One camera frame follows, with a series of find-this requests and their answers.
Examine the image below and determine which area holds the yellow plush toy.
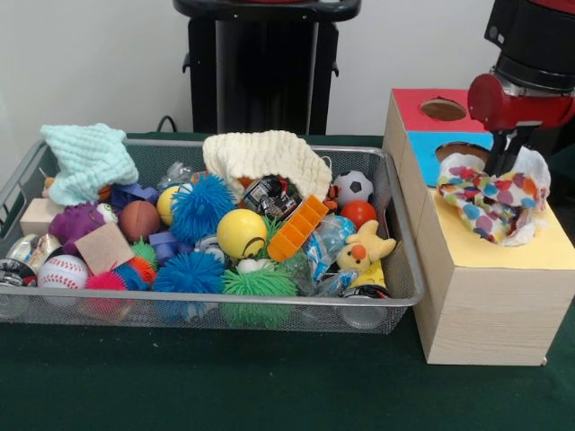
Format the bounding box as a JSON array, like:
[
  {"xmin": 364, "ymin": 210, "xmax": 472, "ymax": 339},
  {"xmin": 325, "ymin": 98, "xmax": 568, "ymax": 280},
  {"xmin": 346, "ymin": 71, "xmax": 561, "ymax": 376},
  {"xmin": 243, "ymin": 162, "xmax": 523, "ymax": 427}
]
[{"xmin": 336, "ymin": 219, "xmax": 397, "ymax": 276}]

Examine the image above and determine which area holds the green spiky ball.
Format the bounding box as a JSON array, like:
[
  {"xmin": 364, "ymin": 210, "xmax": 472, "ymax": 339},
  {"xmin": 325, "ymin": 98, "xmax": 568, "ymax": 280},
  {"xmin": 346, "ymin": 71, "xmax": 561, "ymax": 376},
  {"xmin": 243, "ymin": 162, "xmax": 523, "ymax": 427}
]
[{"xmin": 219, "ymin": 264, "xmax": 299, "ymax": 330}]

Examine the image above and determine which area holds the green covered side table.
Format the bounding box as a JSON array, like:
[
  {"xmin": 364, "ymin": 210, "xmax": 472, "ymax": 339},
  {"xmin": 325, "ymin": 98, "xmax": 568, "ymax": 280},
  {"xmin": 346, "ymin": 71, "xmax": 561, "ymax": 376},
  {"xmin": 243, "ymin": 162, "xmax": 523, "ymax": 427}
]
[{"xmin": 545, "ymin": 145, "xmax": 575, "ymax": 207}]

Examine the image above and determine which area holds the white baseball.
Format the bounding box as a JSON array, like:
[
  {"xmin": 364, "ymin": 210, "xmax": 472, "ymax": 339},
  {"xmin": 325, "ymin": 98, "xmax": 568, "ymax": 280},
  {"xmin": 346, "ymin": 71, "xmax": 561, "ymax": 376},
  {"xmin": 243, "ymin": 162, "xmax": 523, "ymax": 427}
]
[{"xmin": 37, "ymin": 254, "xmax": 90, "ymax": 290}]

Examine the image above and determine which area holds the black cable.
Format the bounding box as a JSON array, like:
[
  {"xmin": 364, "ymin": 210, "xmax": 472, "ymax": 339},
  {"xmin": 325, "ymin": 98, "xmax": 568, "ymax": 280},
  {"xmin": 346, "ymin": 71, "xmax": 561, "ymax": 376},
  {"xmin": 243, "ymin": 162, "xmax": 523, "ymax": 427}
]
[{"xmin": 155, "ymin": 114, "xmax": 190, "ymax": 134}]

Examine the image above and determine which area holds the cream knitted cloth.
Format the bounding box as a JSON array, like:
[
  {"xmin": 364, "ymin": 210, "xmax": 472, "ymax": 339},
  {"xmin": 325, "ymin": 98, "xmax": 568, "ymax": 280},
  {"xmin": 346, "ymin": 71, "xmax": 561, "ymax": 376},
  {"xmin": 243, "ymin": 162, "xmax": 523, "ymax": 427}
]
[{"xmin": 201, "ymin": 129, "xmax": 333, "ymax": 202}]

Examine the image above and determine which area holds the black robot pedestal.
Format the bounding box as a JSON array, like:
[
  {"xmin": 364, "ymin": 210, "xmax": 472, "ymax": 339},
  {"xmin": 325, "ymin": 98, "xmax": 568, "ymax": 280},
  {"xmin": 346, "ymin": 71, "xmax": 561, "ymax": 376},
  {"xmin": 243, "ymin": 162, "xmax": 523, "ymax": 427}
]
[{"xmin": 172, "ymin": 0, "xmax": 363, "ymax": 136}]

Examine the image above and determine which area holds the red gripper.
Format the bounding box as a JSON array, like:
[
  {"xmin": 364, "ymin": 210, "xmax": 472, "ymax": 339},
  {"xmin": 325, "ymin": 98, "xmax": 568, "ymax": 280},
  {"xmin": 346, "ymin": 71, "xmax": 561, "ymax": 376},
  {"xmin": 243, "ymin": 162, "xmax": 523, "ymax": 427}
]
[{"xmin": 466, "ymin": 73, "xmax": 575, "ymax": 179}]

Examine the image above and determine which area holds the orange plastic brick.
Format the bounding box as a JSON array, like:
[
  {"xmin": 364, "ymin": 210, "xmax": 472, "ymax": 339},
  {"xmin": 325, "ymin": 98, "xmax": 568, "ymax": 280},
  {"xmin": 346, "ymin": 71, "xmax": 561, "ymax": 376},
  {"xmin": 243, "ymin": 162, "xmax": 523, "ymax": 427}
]
[{"xmin": 268, "ymin": 193, "xmax": 330, "ymax": 264}]

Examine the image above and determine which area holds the white paper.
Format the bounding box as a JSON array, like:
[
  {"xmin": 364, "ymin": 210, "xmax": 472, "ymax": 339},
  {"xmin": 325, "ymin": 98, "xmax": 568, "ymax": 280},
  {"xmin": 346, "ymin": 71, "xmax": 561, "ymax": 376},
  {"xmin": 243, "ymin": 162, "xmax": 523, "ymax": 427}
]
[{"xmin": 437, "ymin": 146, "xmax": 552, "ymax": 248}]

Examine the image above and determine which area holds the blue spiky ball with eyes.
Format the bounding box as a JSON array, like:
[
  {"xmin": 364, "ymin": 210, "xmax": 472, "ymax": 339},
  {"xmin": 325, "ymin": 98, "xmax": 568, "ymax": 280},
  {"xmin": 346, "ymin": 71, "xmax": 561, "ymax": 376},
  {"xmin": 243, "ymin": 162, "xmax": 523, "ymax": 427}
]
[{"xmin": 169, "ymin": 172, "xmax": 239, "ymax": 246}]

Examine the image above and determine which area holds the yellow ball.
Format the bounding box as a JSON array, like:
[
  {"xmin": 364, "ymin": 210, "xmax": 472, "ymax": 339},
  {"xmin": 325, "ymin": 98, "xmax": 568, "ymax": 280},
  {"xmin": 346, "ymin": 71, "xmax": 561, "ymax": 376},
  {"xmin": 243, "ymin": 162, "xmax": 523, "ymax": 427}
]
[{"xmin": 216, "ymin": 208, "xmax": 269, "ymax": 260}]

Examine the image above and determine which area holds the wooden box with three holes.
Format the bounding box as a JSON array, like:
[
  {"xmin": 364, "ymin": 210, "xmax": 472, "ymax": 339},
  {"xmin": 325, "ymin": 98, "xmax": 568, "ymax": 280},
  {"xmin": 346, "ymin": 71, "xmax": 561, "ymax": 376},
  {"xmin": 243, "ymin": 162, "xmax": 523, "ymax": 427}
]
[{"xmin": 382, "ymin": 87, "xmax": 575, "ymax": 367}]

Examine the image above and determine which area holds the dark green tablecloth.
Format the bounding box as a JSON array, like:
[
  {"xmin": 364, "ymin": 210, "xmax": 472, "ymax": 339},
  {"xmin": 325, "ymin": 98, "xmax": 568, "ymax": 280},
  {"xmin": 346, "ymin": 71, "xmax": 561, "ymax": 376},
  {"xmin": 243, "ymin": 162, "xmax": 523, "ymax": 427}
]
[{"xmin": 0, "ymin": 131, "xmax": 575, "ymax": 431}]

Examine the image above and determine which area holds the black white soccer ball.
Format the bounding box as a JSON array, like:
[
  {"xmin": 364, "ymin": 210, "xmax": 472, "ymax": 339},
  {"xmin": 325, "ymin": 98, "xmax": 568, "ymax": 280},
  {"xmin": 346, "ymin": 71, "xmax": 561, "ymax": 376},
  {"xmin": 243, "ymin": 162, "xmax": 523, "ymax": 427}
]
[{"xmin": 332, "ymin": 169, "xmax": 375, "ymax": 208}]

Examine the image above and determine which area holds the mint knitted cloth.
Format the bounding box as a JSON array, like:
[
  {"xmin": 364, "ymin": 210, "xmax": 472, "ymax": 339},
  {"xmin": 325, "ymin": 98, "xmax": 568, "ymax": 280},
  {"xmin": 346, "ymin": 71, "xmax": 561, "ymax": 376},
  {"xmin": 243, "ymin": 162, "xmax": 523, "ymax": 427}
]
[{"xmin": 40, "ymin": 122, "xmax": 140, "ymax": 207}]

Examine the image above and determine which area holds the shallow mesh bin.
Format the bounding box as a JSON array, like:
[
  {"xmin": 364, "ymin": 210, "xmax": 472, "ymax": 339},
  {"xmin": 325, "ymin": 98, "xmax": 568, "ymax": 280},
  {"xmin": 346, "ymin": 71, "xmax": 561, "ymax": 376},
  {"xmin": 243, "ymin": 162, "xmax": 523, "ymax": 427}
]
[{"xmin": 0, "ymin": 136, "xmax": 427, "ymax": 336}]

